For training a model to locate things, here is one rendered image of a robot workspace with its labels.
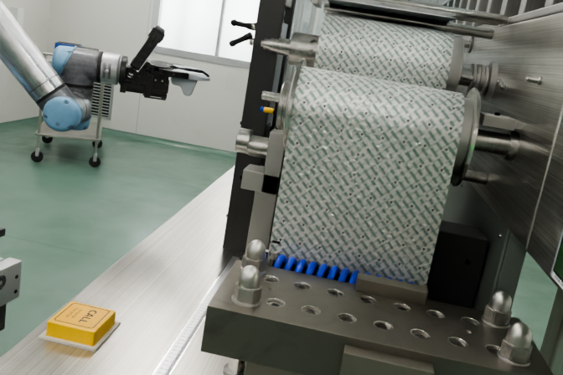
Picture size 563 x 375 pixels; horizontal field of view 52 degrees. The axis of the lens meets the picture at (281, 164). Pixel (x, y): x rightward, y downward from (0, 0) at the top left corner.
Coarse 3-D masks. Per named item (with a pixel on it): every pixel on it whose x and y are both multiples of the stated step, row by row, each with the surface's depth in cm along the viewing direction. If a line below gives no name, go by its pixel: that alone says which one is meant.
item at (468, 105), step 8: (288, 96) 82; (288, 104) 82; (464, 104) 82; (472, 104) 82; (464, 112) 80; (472, 112) 80; (464, 120) 80; (472, 120) 80; (464, 128) 80; (464, 136) 80; (464, 144) 80; (464, 152) 80; (456, 160) 81; (456, 168) 82
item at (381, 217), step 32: (288, 160) 83; (320, 160) 82; (352, 160) 82; (384, 160) 81; (288, 192) 84; (320, 192) 83; (352, 192) 83; (384, 192) 82; (416, 192) 81; (288, 224) 85; (320, 224) 84; (352, 224) 84; (384, 224) 83; (416, 224) 82; (288, 256) 86; (320, 256) 85; (352, 256) 84; (384, 256) 84; (416, 256) 83
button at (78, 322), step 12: (60, 312) 81; (72, 312) 82; (84, 312) 82; (96, 312) 83; (108, 312) 83; (48, 324) 78; (60, 324) 78; (72, 324) 79; (84, 324) 79; (96, 324) 80; (108, 324) 82; (60, 336) 79; (72, 336) 78; (84, 336) 78; (96, 336) 79
